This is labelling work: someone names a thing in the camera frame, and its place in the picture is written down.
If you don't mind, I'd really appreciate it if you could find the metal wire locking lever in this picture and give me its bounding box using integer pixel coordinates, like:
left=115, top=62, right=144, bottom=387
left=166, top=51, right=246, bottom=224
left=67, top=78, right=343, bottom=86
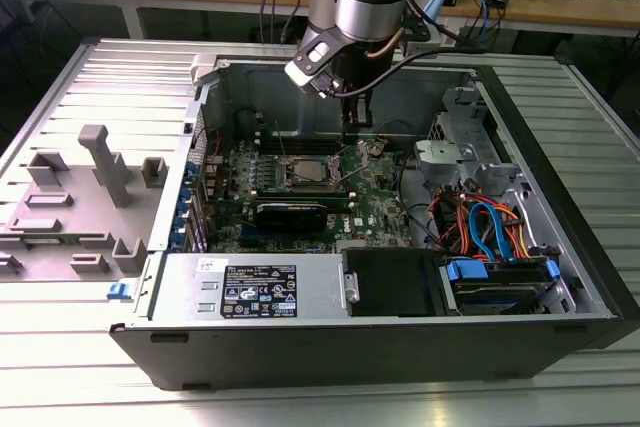
left=273, top=119, right=290, bottom=171

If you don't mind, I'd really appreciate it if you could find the silver CPU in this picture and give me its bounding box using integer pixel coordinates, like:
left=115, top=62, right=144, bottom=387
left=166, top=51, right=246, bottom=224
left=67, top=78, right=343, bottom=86
left=292, top=160, right=330, bottom=182

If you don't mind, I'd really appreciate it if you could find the CPU socket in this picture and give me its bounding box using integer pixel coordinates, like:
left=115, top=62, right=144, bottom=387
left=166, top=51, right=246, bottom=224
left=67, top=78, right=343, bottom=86
left=282, top=152, right=351, bottom=192

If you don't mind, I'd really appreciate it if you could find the green motherboard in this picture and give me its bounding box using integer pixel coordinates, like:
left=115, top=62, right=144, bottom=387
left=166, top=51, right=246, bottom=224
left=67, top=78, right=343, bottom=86
left=199, top=134, right=417, bottom=254

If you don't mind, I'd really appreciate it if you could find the black graphics card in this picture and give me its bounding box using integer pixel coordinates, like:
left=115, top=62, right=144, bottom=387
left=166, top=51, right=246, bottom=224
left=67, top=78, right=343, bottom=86
left=253, top=200, right=330, bottom=235

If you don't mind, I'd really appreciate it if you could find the silver metal drive cage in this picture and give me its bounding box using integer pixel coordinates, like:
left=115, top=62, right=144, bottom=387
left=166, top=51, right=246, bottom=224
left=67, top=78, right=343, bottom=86
left=413, top=85, right=584, bottom=308

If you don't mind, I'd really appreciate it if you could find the hard disk in blue carrier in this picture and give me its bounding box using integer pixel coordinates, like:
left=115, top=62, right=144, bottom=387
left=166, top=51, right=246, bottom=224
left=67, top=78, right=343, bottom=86
left=438, top=255, right=562, bottom=317

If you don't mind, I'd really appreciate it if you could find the black and grey PC case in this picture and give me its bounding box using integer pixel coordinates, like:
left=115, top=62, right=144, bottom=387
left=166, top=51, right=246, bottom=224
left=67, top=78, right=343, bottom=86
left=108, top=51, right=640, bottom=393

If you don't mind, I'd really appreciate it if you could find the silver power supply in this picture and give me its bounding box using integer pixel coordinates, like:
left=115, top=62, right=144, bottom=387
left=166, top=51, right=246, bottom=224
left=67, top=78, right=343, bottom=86
left=148, top=251, right=351, bottom=322

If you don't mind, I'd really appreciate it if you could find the grey parts rack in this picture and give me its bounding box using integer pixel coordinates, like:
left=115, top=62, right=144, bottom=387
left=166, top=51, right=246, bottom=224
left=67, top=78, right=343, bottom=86
left=0, top=124, right=169, bottom=284

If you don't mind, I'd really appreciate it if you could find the copper coloured cable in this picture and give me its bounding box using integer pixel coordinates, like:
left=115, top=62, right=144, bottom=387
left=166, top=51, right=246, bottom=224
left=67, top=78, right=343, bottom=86
left=364, top=29, right=404, bottom=61

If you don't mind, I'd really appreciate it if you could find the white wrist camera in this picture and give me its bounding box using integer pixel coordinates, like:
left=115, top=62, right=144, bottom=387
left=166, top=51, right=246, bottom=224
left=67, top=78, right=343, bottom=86
left=283, top=29, right=351, bottom=98

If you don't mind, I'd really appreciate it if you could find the thin black wire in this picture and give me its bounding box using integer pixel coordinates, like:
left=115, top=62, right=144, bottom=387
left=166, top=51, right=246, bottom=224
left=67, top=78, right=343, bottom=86
left=373, top=119, right=417, bottom=149

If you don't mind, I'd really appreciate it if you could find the black camera cable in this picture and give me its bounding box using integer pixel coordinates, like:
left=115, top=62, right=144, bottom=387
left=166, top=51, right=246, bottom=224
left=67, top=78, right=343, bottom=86
left=327, top=44, right=489, bottom=98

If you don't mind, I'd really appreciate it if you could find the red black twisted wire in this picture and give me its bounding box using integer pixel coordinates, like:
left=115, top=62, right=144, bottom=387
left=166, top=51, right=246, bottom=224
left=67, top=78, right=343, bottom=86
left=191, top=125, right=222, bottom=161

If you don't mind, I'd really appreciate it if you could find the blue flat data cable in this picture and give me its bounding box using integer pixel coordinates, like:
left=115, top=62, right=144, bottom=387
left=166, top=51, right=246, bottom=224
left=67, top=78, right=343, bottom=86
left=467, top=200, right=511, bottom=264

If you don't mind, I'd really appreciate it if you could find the orange wire bundle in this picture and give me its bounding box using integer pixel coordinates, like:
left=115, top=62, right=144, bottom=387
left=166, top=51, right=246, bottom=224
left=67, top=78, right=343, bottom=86
left=430, top=186, right=535, bottom=262

